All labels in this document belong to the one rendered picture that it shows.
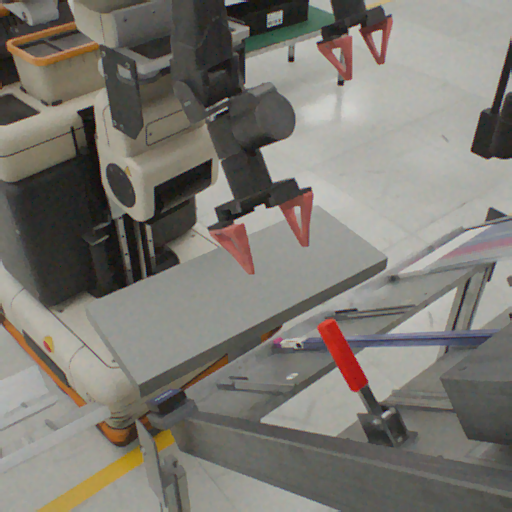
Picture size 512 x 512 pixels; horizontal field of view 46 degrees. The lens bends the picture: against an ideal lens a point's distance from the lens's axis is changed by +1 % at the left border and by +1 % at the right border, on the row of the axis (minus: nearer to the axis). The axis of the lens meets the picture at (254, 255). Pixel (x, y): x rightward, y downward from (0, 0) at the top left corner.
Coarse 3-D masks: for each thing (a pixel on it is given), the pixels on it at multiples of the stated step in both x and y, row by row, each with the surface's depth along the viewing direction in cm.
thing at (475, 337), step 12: (348, 336) 79; (360, 336) 76; (372, 336) 74; (384, 336) 72; (396, 336) 70; (408, 336) 68; (420, 336) 66; (432, 336) 64; (444, 336) 63; (456, 336) 61; (468, 336) 60; (480, 336) 59
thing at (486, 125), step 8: (480, 112) 57; (488, 112) 57; (480, 120) 58; (488, 120) 57; (496, 120) 56; (480, 128) 58; (488, 128) 57; (480, 136) 58; (488, 136) 58; (472, 144) 60; (480, 144) 59; (488, 144) 58; (480, 152) 59; (488, 152) 58
